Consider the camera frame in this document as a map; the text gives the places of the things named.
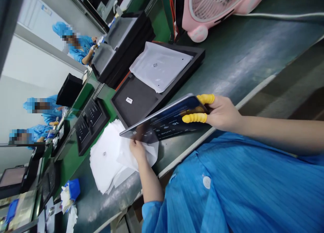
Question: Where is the pile of white foam sheets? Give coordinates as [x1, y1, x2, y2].
[89, 118, 152, 196]

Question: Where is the white pouch with small logo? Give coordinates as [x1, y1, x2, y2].
[129, 41, 194, 94]

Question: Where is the white power cable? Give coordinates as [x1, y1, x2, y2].
[234, 12, 324, 20]

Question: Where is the monitor with grey screen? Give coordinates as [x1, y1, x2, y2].
[0, 166, 29, 199]

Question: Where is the stack of black trays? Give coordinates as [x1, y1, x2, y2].
[90, 11, 156, 89]

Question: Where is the white foam bag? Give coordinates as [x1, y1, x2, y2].
[116, 139, 159, 173]

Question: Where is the green conveyor belt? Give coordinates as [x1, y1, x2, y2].
[50, 5, 174, 201]

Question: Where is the person's right hand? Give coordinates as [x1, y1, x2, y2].
[182, 94, 244, 132]

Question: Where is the blue packet of wipes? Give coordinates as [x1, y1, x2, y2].
[60, 178, 81, 213]

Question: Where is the black foam tray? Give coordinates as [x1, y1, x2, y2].
[110, 41, 206, 130]

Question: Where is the person's body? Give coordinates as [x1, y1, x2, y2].
[141, 131, 324, 233]

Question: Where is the black box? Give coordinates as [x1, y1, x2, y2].
[55, 73, 84, 108]

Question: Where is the dark tablet with printed film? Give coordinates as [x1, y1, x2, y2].
[119, 93, 212, 144]

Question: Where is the black tray with dark tablets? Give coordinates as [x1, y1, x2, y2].
[74, 97, 111, 157]

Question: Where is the pink desk fan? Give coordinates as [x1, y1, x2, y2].
[170, 0, 269, 43]

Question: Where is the person's left hand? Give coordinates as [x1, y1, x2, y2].
[129, 139, 148, 166]

